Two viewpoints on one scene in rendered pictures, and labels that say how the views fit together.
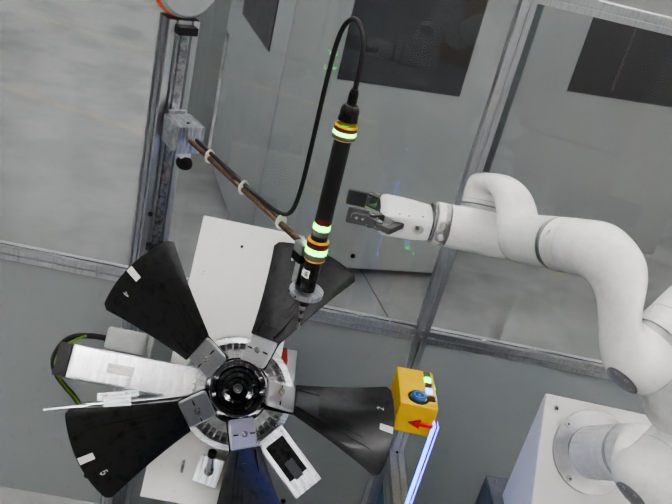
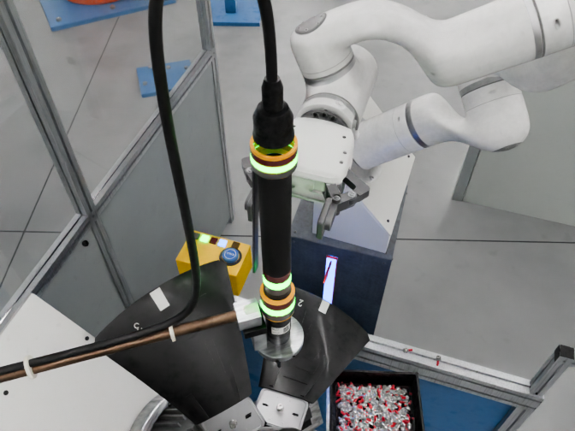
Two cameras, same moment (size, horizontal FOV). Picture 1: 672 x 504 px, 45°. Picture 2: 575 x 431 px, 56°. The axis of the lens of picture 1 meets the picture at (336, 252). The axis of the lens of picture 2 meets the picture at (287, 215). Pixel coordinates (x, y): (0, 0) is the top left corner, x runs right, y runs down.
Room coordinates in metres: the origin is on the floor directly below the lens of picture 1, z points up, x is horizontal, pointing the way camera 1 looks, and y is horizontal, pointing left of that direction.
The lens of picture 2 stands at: (1.27, 0.37, 2.14)
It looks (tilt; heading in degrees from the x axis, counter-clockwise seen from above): 49 degrees down; 294
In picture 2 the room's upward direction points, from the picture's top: straight up
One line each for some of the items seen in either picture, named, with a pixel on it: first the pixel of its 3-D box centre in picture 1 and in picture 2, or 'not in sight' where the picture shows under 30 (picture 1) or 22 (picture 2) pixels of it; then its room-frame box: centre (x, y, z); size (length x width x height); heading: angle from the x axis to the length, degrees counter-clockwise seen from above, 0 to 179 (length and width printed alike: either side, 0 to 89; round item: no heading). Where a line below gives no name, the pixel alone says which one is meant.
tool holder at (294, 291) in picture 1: (307, 271); (270, 323); (1.44, 0.05, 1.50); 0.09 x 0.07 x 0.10; 41
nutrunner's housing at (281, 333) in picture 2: (327, 203); (276, 250); (1.43, 0.04, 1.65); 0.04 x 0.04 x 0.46
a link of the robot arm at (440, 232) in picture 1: (438, 224); (328, 126); (1.46, -0.18, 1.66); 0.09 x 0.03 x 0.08; 6
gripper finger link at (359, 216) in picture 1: (364, 220); (337, 213); (1.39, -0.04, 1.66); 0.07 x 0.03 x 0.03; 96
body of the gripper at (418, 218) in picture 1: (407, 217); (313, 155); (1.45, -0.12, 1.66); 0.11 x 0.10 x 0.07; 96
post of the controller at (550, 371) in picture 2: not in sight; (550, 371); (0.94, -0.37, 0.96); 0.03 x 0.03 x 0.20; 6
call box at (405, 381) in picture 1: (412, 402); (215, 263); (1.76, -0.29, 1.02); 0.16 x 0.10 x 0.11; 6
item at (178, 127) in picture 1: (181, 132); not in sight; (1.91, 0.45, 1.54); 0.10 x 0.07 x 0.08; 41
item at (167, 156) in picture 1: (170, 145); not in sight; (1.95, 0.48, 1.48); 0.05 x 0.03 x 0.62; 131
